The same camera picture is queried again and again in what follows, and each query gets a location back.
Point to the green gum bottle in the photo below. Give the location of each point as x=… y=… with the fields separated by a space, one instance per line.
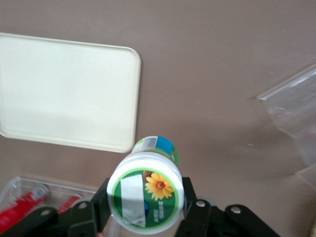
x=143 y=192

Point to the clear acrylic stepped stand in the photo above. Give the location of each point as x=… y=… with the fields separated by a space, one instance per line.
x=296 y=108

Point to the cream plastic tray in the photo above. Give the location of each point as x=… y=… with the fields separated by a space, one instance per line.
x=64 y=93

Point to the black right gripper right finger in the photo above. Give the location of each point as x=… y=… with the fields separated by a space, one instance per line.
x=212 y=222

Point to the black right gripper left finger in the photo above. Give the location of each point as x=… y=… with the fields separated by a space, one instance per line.
x=79 y=222

